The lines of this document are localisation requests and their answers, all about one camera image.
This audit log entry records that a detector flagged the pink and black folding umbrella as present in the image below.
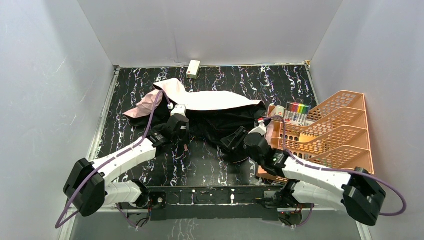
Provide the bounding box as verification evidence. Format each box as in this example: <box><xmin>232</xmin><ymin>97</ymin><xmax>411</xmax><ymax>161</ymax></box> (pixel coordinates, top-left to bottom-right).
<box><xmin>124</xmin><ymin>78</ymin><xmax>266</xmax><ymax>160</ymax></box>

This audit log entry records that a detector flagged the aluminium table frame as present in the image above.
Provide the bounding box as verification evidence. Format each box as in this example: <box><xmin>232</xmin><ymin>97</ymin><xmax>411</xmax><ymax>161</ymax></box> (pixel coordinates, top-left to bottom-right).
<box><xmin>56</xmin><ymin>66</ymin><xmax>374</xmax><ymax>240</ymax></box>

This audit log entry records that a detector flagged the white eraser in organizer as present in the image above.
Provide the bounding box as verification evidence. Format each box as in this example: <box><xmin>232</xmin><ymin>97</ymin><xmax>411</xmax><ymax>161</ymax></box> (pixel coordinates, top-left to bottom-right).
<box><xmin>270</xmin><ymin>105</ymin><xmax>286</xmax><ymax>117</ymax></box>

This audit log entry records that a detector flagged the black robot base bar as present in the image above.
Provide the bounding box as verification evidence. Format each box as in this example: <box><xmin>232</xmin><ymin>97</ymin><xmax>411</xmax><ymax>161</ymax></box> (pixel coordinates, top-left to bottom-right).
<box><xmin>149</xmin><ymin>185</ymin><xmax>302</xmax><ymax>221</ymax></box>

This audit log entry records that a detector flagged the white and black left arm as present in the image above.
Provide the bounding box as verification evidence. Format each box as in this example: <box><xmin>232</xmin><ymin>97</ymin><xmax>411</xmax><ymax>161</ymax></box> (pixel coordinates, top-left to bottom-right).
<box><xmin>63</xmin><ymin>113</ymin><xmax>190</xmax><ymax>217</ymax></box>

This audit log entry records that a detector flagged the pack of coloured markers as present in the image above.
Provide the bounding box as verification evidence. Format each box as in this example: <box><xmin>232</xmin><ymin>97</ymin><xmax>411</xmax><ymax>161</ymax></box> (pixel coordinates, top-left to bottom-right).
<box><xmin>284</xmin><ymin>101</ymin><xmax>311</xmax><ymax>126</ymax></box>

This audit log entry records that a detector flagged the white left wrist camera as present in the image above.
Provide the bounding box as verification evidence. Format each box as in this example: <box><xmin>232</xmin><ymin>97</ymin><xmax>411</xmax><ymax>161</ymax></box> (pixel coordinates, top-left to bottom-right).
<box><xmin>167</xmin><ymin>102</ymin><xmax>187</xmax><ymax>117</ymax></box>

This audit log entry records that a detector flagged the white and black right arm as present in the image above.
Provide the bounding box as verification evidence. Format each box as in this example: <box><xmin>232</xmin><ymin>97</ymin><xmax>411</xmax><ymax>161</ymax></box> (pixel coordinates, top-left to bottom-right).
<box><xmin>220</xmin><ymin>126</ymin><xmax>387</xmax><ymax>226</ymax></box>

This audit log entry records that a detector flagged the small white box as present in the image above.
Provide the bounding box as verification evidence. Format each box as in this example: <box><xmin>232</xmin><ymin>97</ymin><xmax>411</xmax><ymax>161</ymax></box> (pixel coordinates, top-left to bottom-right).
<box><xmin>186</xmin><ymin>60</ymin><xmax>201</xmax><ymax>79</ymax></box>

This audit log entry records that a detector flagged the orange plastic desk organizer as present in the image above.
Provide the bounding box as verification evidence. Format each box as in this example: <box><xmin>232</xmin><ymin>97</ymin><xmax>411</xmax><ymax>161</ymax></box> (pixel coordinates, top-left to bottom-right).
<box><xmin>265</xmin><ymin>90</ymin><xmax>375</xmax><ymax>174</ymax></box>

